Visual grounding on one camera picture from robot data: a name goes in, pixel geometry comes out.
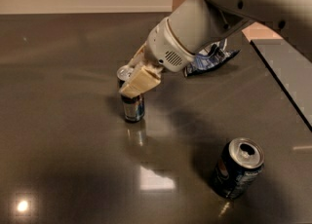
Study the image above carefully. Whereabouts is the crumpled blue white chip bag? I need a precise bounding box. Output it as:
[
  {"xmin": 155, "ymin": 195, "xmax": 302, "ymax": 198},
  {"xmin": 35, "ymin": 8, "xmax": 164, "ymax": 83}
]
[{"xmin": 183, "ymin": 39, "xmax": 240, "ymax": 77}]

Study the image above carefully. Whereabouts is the dark blue pepsi can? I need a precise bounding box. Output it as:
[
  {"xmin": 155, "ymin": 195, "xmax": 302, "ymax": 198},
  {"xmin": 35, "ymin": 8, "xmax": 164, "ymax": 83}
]
[{"xmin": 211, "ymin": 137, "xmax": 264, "ymax": 200}]

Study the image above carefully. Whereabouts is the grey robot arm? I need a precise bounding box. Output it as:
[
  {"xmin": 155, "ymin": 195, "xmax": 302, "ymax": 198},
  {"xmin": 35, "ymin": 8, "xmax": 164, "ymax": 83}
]
[{"xmin": 119, "ymin": 0, "xmax": 312, "ymax": 98}]

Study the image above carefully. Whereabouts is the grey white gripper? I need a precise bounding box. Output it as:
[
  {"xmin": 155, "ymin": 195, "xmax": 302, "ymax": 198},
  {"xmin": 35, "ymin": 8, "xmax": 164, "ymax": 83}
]
[{"xmin": 119, "ymin": 18, "xmax": 195, "ymax": 98}]

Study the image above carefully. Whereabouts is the redbull can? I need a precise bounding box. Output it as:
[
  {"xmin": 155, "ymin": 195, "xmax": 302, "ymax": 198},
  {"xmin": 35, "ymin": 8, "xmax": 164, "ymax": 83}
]
[{"xmin": 117, "ymin": 65, "xmax": 145, "ymax": 123}]

